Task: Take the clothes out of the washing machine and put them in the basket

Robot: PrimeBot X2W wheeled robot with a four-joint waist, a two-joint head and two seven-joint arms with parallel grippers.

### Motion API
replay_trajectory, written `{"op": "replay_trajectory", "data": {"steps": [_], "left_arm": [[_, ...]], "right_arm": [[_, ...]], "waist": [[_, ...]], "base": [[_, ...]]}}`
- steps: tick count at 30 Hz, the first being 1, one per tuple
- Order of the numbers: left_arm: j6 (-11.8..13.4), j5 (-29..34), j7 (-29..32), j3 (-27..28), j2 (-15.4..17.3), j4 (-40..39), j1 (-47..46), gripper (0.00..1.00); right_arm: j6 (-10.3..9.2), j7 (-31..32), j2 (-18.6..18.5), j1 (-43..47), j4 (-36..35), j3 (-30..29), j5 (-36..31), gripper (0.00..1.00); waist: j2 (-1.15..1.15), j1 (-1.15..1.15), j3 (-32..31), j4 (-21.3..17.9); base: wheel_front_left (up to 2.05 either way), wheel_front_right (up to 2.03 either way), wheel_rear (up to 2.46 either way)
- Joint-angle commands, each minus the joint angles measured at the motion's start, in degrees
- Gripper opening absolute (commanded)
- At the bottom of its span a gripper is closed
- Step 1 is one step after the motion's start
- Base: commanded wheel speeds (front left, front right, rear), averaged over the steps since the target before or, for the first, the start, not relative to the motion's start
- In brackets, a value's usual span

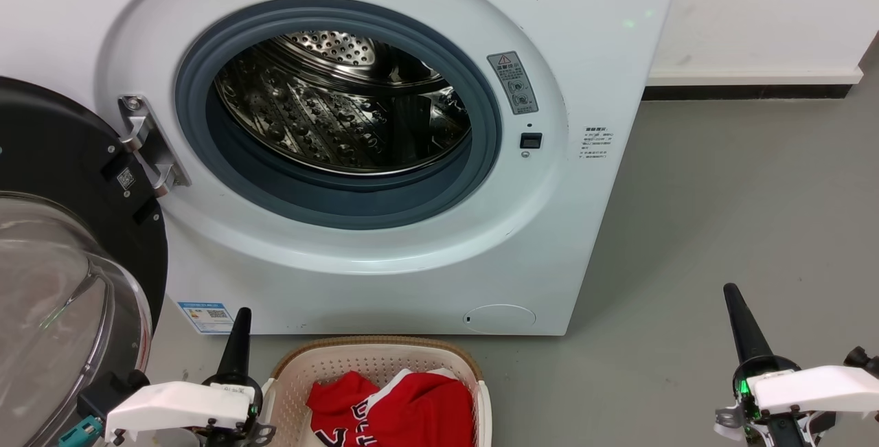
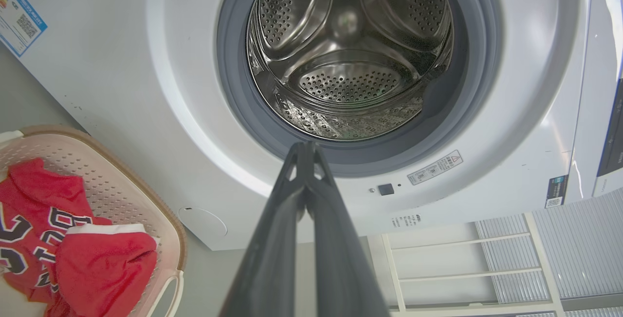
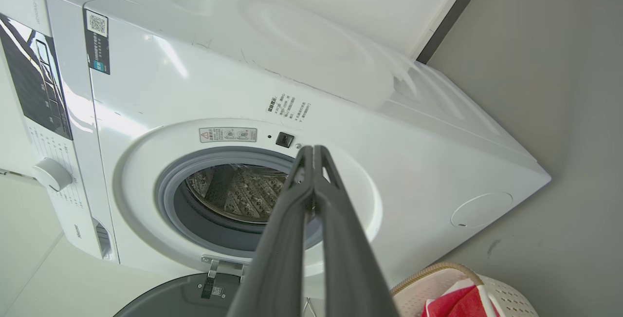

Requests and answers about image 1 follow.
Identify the right wrist camera white housing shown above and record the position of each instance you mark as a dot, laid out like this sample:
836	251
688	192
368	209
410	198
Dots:
817	385

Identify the blue energy label sticker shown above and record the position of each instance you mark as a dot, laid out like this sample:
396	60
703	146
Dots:
206	316

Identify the metal washing machine door hinge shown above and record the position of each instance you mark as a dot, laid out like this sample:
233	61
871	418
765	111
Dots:
154	152

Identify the stainless steel washing machine drum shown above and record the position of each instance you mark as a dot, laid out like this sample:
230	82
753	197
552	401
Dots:
329	110

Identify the round drain filter cover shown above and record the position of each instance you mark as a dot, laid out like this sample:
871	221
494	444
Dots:
499	319

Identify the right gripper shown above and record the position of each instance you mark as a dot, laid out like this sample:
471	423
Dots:
741	375

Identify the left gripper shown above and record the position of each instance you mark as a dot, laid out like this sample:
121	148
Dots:
255	406

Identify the left wrist camera white housing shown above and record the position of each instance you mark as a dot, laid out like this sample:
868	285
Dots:
178	402

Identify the white front-load washing machine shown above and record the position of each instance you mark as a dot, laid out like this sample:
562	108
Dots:
604	227

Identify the black glass washer door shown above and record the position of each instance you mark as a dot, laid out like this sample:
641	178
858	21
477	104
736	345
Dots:
55	152

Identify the printed text label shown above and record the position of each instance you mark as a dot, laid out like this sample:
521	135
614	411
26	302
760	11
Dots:
596	143

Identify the red and white garment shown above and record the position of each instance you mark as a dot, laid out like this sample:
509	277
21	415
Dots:
426	406

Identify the black baseboard strip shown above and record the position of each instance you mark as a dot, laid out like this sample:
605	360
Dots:
748	92

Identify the beige perforated laundry basket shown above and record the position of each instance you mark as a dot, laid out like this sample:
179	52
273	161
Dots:
371	358

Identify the black door latch slot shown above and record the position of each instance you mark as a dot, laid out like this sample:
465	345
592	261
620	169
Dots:
531	141

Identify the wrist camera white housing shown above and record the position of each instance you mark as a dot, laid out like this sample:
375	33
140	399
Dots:
817	385
178	402

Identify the grey warning sticker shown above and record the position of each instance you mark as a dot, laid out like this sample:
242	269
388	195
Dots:
513	82

